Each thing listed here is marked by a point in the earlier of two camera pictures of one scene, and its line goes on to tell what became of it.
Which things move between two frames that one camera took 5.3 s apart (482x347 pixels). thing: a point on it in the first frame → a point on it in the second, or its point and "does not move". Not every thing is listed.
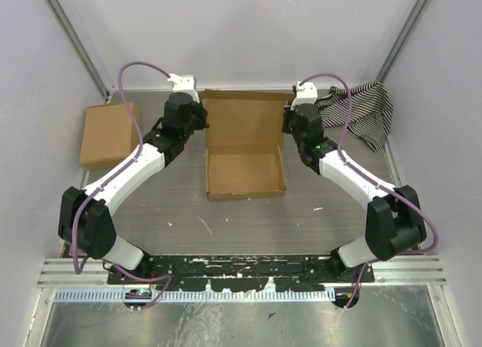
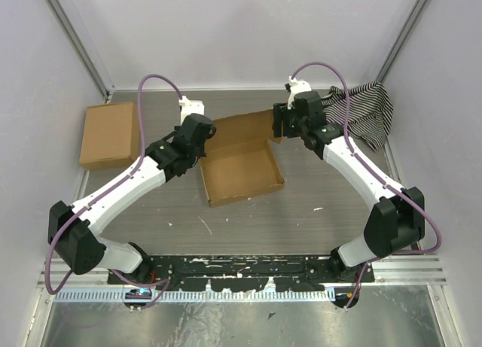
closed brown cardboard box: x=110 y=134 does not move
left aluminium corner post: x=76 y=41 does not move
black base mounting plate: x=288 y=273 does not move
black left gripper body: x=199 y=121 → x=198 y=155
